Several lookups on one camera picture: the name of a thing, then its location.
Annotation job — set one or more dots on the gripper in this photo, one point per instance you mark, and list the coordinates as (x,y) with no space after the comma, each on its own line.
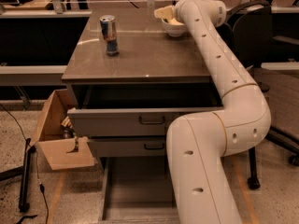
(179,12)

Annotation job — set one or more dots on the yellow sponge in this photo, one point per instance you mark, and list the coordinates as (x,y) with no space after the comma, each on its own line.
(172,21)

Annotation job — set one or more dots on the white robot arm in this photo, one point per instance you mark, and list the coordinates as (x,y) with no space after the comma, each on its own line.
(196,142)

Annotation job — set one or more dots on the white ceramic bowl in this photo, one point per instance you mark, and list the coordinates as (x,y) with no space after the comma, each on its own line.
(174,30)

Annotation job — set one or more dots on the silver blue drink can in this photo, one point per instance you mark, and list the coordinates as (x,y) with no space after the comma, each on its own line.
(108,27)

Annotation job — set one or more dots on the grey drawer cabinet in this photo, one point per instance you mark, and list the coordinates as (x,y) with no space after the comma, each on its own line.
(147,56)

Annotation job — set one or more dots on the black office chair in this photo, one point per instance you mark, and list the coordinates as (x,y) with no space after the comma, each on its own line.
(262,41)

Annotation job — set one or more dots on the grey top drawer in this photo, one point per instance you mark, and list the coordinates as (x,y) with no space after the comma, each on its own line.
(136,111)

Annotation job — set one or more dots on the grey drawer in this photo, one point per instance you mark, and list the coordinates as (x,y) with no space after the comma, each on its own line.
(136,111)
(135,146)

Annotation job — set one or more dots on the grey middle drawer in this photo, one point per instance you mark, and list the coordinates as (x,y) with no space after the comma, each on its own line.
(135,146)

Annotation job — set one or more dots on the open cardboard box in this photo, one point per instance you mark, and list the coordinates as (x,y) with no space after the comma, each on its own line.
(59,151)

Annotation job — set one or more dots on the black floor stand bar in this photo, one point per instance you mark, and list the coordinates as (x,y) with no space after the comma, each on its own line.
(23,204)

